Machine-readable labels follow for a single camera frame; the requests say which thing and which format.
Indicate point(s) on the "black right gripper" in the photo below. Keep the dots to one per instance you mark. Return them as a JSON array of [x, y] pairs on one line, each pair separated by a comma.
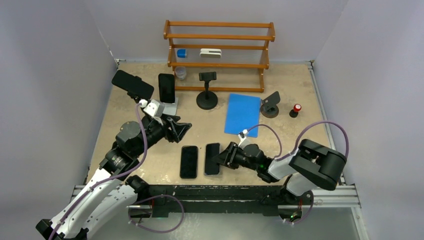
[[229, 154]]

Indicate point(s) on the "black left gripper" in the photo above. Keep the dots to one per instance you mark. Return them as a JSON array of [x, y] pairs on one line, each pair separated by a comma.
[[177, 129]]

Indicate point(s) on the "black phone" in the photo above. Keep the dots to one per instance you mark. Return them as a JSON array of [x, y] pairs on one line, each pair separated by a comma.
[[133, 84], [211, 168], [166, 84]]

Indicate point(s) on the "black smartphone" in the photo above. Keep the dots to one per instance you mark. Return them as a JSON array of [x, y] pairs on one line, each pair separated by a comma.
[[188, 162]]

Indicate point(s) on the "black round-base phone stand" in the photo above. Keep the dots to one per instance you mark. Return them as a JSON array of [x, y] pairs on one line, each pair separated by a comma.
[[207, 99]]

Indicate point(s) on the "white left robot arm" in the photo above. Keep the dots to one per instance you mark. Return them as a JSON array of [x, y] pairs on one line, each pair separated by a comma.
[[112, 188]]

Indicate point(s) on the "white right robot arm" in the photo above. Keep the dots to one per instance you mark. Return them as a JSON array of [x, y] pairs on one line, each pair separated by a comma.
[[311, 166]]

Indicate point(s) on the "white folding phone stand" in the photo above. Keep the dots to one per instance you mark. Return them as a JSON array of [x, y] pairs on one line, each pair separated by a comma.
[[171, 108]]

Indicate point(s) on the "black phone on white stand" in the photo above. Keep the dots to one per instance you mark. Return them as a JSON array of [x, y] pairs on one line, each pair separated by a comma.
[[166, 84]]

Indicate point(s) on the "black phone on tripod stand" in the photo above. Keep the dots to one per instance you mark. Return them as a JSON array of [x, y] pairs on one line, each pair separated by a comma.
[[133, 84]]

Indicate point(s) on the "blue rectangular mat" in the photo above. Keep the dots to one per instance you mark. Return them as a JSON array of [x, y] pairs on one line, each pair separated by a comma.
[[243, 112]]

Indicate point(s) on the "clear plastic cup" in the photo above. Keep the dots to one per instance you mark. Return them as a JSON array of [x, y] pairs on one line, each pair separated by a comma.
[[180, 72]]

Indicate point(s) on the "blue small box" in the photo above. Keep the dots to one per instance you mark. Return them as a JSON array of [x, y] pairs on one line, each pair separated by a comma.
[[182, 53]]

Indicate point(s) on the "white rectangular device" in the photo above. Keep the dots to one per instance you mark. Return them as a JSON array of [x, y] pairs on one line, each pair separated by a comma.
[[210, 53]]

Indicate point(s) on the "red capped black bottle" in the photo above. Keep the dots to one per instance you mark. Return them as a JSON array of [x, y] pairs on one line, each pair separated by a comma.
[[294, 112]]

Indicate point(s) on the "orange wooden shelf rack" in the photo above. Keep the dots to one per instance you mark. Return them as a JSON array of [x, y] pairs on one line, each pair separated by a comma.
[[209, 44]]

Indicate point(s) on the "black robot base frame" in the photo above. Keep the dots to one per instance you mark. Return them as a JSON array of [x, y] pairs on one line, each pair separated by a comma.
[[268, 200]]

